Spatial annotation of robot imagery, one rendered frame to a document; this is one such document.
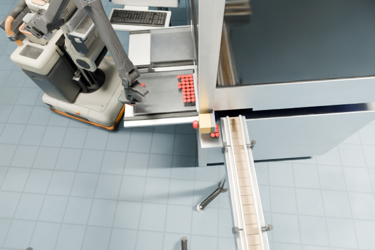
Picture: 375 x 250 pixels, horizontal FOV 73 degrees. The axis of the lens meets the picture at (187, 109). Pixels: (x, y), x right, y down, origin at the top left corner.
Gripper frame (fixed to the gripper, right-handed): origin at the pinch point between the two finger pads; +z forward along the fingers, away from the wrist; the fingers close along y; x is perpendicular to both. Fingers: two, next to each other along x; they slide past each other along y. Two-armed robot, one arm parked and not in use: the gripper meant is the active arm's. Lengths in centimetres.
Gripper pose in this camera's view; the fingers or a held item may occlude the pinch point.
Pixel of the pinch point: (132, 104)
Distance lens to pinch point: 139.7
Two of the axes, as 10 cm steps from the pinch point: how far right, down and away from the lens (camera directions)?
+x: -0.1, -8.9, 4.6
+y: 9.9, 0.5, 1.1
